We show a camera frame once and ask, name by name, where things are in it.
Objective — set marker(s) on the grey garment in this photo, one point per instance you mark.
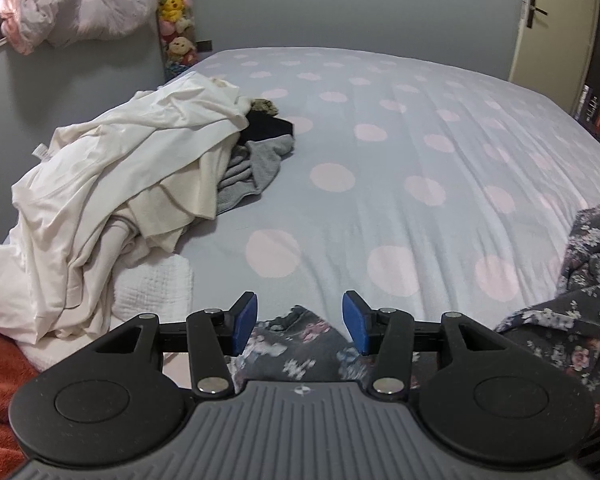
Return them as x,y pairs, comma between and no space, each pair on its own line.
265,165

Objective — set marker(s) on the dark floral garment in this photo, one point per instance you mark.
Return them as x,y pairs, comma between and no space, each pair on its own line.
300,350

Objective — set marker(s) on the white textured blanket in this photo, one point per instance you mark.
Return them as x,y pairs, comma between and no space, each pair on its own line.
150,285

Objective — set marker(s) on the cream door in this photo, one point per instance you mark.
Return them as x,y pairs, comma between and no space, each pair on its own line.
555,25

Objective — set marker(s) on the bed with polka dot sheet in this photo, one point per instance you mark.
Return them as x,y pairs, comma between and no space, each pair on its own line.
380,185

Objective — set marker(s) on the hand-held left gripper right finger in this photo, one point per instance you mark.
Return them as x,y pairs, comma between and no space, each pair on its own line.
355,322

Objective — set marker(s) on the hanging stack of plush toys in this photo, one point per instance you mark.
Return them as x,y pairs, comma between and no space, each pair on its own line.
176,15

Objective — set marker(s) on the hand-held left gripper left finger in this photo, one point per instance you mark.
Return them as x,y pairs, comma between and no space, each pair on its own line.
245,322

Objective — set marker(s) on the dark wall socket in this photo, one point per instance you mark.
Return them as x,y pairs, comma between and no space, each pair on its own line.
204,46

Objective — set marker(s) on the cream garment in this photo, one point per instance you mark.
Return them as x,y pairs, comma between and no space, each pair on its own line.
180,205

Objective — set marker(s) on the leopard print cloth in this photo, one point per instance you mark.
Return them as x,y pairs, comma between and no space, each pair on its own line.
263,106

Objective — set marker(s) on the white garment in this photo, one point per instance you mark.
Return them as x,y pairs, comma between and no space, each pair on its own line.
105,170

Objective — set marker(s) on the black garment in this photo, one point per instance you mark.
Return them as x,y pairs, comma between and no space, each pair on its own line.
267,127

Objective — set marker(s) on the rust orange blanket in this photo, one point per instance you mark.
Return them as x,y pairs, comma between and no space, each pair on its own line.
2,385

